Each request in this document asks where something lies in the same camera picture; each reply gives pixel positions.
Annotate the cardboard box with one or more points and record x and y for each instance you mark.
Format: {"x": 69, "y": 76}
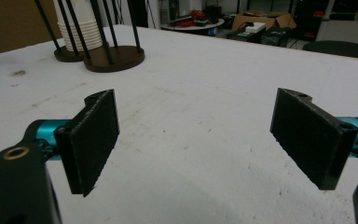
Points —
{"x": 261, "y": 18}

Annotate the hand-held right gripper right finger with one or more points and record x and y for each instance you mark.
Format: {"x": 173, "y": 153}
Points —
{"x": 310, "y": 140}

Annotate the stack of white paper cups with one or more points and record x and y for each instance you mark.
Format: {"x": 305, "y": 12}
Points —
{"x": 85, "y": 31}

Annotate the white box device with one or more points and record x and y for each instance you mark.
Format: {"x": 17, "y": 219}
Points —
{"x": 255, "y": 27}

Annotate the dark chair back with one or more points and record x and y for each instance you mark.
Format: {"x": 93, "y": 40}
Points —
{"x": 341, "y": 49}

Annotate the cup rack with round base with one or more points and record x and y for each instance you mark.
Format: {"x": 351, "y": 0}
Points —
{"x": 65, "y": 56}
{"x": 121, "y": 59}

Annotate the brown board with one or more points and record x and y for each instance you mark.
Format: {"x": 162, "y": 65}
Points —
{"x": 15, "y": 21}

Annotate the black cabinet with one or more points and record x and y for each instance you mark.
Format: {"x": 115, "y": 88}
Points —
{"x": 309, "y": 18}

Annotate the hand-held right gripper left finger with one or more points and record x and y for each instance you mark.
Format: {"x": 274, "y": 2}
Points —
{"x": 90, "y": 140}

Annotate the round white table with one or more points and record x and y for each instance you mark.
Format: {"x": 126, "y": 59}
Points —
{"x": 195, "y": 27}

